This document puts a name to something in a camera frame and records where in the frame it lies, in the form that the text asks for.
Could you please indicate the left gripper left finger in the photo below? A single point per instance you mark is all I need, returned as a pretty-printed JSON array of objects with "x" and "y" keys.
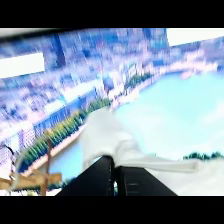
[{"x": 96, "y": 180}]

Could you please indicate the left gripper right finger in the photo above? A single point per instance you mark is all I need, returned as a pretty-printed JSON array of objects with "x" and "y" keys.
[{"x": 136, "y": 183}]

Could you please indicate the white shirt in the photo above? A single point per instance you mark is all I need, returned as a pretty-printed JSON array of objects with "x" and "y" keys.
[{"x": 106, "y": 136}]

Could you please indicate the brown clothes hanger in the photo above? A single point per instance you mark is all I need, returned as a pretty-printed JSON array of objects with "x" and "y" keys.
[{"x": 36, "y": 180}]

